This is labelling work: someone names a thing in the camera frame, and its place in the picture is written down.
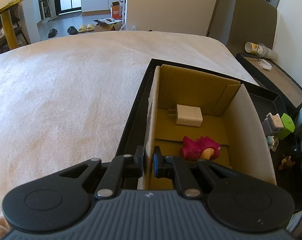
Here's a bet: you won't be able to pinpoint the flat open cardboard box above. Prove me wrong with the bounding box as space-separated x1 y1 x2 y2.
94 18 122 32

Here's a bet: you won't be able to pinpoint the right black slipper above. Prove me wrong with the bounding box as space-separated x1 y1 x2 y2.
67 26 78 35

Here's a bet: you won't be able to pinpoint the left black slipper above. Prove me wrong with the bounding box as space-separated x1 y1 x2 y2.
48 28 58 38

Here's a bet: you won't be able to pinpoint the large black tray box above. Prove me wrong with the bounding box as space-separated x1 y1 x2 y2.
116 59 302 212

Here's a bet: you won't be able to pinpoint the white power adapter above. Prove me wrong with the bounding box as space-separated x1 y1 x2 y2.
168 104 203 127

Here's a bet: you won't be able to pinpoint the cream plush blanket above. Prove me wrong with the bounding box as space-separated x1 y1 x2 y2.
0 30 259 240

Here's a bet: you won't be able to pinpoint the right yellow slipper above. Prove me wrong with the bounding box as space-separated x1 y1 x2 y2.
86 23 95 31

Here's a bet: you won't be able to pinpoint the black slipper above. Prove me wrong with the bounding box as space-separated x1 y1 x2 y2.
48 28 58 38
67 26 78 35

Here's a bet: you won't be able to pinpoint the black side tray with cardboard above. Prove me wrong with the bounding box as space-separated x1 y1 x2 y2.
236 53 302 118

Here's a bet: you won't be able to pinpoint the white standing fan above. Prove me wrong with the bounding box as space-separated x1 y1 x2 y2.
38 0 58 23

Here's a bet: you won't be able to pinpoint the green hexagonal box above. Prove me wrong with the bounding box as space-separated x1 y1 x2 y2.
276 113 295 140

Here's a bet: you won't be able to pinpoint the brown cardboard box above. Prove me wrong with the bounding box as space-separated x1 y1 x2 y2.
138 65 276 190

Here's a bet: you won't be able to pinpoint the magenta pink plush toy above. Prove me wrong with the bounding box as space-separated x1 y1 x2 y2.
180 136 220 161

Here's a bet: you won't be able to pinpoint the white face mask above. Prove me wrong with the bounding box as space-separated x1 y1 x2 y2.
256 59 273 71

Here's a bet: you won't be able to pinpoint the large leaning cardboard sheet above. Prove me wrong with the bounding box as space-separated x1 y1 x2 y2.
226 0 277 55

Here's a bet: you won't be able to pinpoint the stacked paper cups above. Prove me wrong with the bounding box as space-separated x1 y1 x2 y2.
244 42 279 60

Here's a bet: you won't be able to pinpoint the orange cardboard box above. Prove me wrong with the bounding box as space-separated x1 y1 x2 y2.
110 1 122 20

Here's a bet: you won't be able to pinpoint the grey white cat figurine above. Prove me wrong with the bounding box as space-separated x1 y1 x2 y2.
262 113 284 137

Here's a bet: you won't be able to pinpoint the yellow slipper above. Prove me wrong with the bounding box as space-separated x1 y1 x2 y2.
86 23 95 31
78 24 87 33

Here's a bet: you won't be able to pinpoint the left yellow slipper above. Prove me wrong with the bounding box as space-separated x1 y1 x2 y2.
78 24 87 33

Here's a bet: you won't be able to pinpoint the small blue white figurine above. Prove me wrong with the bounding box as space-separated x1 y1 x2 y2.
266 135 279 152

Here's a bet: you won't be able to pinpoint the yellow table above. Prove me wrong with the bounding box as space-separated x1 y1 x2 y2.
0 0 41 51

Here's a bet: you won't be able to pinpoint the small brown figurine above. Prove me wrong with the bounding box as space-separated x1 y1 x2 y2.
279 156 295 170

